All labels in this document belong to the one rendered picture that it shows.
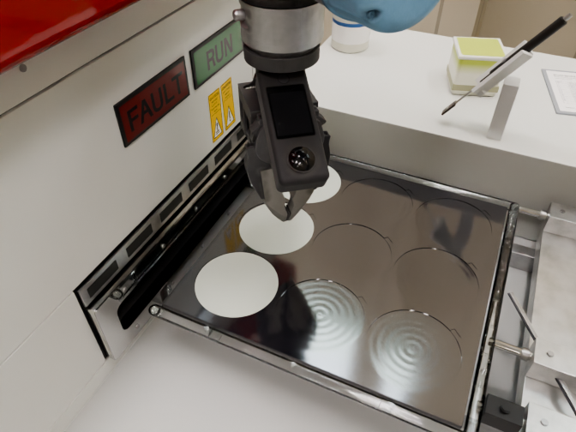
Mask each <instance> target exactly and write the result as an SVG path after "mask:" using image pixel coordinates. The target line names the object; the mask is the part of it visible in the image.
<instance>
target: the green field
mask: <svg viewBox="0 0 576 432"><path fill-rule="evenodd" d="M242 49H243V46H242V38H241V27H240V21H237V22H236V23H234V24H233V25H232V26H230V27H228V28H227V29H226V30H224V32H222V33H221V34H219V35H218V36H217V37H215V38H214V39H212V40H211V41H210V42H208V43H207V44H205V45H204V46H202V48H200V49H199V50H198V51H196V52H195V53H194V60H195V72H196V79H197V85H200V84H201V83H202V82H203V81H204V80H206V78H208V77H209V76H210V75H211V74H212V73H214V72H215V71H216V70H217V69H219V68H220V67H221V66H222V65H224V64H225V63H226V62H228V61H229V60H230V59H231V58H232V57H234V56H235V55H236V54H238V52H240V50H242Z"/></svg>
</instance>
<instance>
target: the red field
mask: <svg viewBox="0 0 576 432"><path fill-rule="evenodd" d="M187 94H188V87H187V81H186V75H185V69H184V64H183V61H182V62H181V63H180V64H178V65H177V66H176V67H174V68H173V69H171V70H170V71H169V72H167V73H166V74H165V75H163V76H161V77H160V78H159V79H158V80H156V81H155V82H154V83H152V84H151V85H150V86H148V87H147V88H145V89H144V90H143V91H141V92H140V93H138V94H137V95H136V96H134V98H132V99H130V100H129V101H128V102H126V103H125V104H124V105H122V106H121V107H119V111H120V114H121V118H122V121H123V126H124V130H125V134H126V137H127V141H128V142H130V141H131V140H132V139H134V138H135V137H136V136H137V135H138V134H140V132H142V131H143V130H144V129H145V128H146V127H148V126H149V125H150V124H151V123H153V122H154V121H155V120H156V119H158V118H159V117H160V116H162V115H163V114H164V113H165V112H166V111H168V110H169V109H170V108H172V106H174V104H176V103H177V102H178V101H179V100H181V99H182V98H183V97H184V96H186V95H187Z"/></svg>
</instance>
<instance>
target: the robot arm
mask: <svg viewBox="0 0 576 432"><path fill-rule="evenodd" d="M238 1H239V3H240V7H241V8H240V9H234V10H233V11H232V16H233V19H234V21H240V27H241V38H242V41H243V55H244V60H245V61H246V63H247V64H248V65H250V66H251V67H253V68H255V75H254V78H253V80H252V81H250V82H244V83H238V97H239V108H240V119H241V126H242V129H243V132H244V134H245V135H246V137H247V140H248V142H249V143H246V144H245V145H244V146H245V148H246V154H245V155H244V166H245V170H246V172H247V174H248V177H249V180H250V182H251V184H252V185H253V187H254V188H255V191H256V192H257V194H258V195H259V196H260V198H261V199H262V200H263V202H264V203H265V205H266V206H267V208H268V209H269V211H270V212H271V213H272V214H273V215H274V216H275V217H276V218H278V219H280V220H281V221H282V222H285V221H287V220H288V221H290V220H292V219H293V218H294V217H295V216H296V215H297V213H298V212H299V211H300V210H301V209H302V208H303V206H304V205H305V204H306V202H307V201H308V200H309V198H310V196H312V194H313V192H314V190H315V189H317V188H320V187H323V186H324V185H325V184H326V182H327V180H328V178H329V170H328V164H329V160H330V148H329V140H330V137H331V136H330V134H329V133H328V132H327V131H326V130H325V131H323V128H322V125H323V124H324V123H326V119H325V118H324V116H322V114H320V113H319V110H318V108H317V107H318V104H319V102H318V100H317V99H316V98H315V96H314V94H312V92H311V90H310V89H309V84H308V79H307V76H306V72H305V70H306V69H308V68H310V67H312V66H313V65H315V64H316V63H317V62H318V60H319V58H320V45H321V41H322V39H323V35H324V17H325V7H326V8H327V9H328V10H329V11H330V12H332V13H333V14H334V15H336V16H338V17H339V18H341V19H344V20H347V21H353V22H357V23H359V24H361V25H363V26H365V27H367V28H369V29H371V30H374V31H376V32H379V33H397V32H401V31H404V30H406V29H408V28H410V27H413V26H415V25H416V24H418V22H420V21H421V20H423V19H424V18H425V17H426V16H427V15H428V14H429V13H430V12H431V11H432V10H433V9H434V7H435V6H436V5H437V4H438V2H440V0H238ZM246 87H251V88H247V89H245V88H246ZM284 192H289V193H290V200H289V201H288V203H287V204H286V206H285V202H286V199H285V197H284V194H283V193H284Z"/></svg>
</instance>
